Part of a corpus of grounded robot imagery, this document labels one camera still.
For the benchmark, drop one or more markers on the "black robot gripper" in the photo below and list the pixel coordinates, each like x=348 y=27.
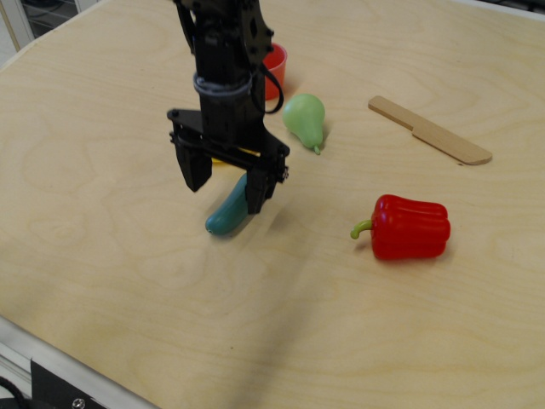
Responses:
x=227 y=124

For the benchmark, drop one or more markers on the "dark green toy cucumber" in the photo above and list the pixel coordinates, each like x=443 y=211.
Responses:
x=231 y=213

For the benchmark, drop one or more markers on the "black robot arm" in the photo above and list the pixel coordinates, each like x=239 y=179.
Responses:
x=229 y=41

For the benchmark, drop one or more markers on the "red plastic cup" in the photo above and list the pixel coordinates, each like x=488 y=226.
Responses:
x=275 y=62

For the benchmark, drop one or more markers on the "yellow toy banana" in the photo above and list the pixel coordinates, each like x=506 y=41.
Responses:
x=221 y=161

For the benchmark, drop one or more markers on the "light green toy pear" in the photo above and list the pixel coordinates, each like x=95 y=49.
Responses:
x=303 y=116

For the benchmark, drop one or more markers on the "red toy bell pepper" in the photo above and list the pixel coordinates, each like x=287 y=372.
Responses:
x=403 y=228

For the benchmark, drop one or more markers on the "wooden toy knife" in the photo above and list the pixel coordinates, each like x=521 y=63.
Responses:
x=434 y=135

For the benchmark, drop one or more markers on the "aluminium table frame rail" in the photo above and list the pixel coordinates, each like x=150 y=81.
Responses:
x=19 y=347

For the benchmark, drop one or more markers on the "black metal bracket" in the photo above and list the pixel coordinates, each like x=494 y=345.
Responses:
x=57 y=392

